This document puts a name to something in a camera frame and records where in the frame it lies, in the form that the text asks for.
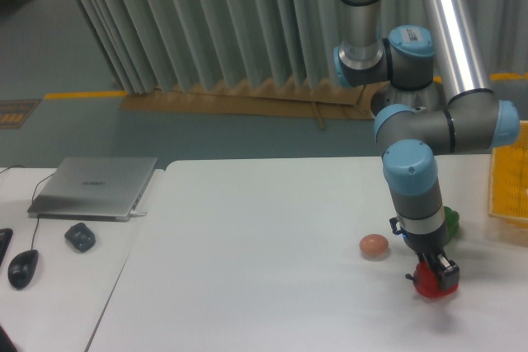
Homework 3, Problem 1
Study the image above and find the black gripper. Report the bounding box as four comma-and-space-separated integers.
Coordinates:
403, 228, 460, 289

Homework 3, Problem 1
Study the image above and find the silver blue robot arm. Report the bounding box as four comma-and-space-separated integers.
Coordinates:
333, 0, 521, 298

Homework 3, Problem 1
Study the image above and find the green bell pepper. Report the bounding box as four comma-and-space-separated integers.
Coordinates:
444, 206, 460, 242

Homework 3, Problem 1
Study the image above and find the brown egg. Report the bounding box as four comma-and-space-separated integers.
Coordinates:
359, 233, 389, 260

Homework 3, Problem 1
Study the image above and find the yellow plastic basket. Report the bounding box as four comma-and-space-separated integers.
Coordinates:
488, 120, 528, 229

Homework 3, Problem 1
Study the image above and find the brown cardboard sheet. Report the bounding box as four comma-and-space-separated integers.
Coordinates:
120, 78, 382, 129

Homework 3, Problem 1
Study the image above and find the white usb plug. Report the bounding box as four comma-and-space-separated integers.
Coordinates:
130, 211, 147, 218

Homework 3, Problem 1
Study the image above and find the silver closed laptop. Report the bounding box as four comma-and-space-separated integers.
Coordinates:
27, 157, 158, 221

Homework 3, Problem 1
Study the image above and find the small black controller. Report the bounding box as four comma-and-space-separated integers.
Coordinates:
64, 223, 96, 253

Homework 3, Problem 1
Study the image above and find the grey folding curtain screen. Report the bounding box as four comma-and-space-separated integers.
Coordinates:
76, 0, 527, 94

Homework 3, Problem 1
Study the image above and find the black computer mouse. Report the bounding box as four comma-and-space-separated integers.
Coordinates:
7, 249, 39, 290

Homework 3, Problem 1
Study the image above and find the black keyboard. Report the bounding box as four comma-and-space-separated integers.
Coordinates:
0, 228, 13, 265

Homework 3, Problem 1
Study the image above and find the black mouse cable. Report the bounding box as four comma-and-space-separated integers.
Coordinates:
0, 165, 61, 252

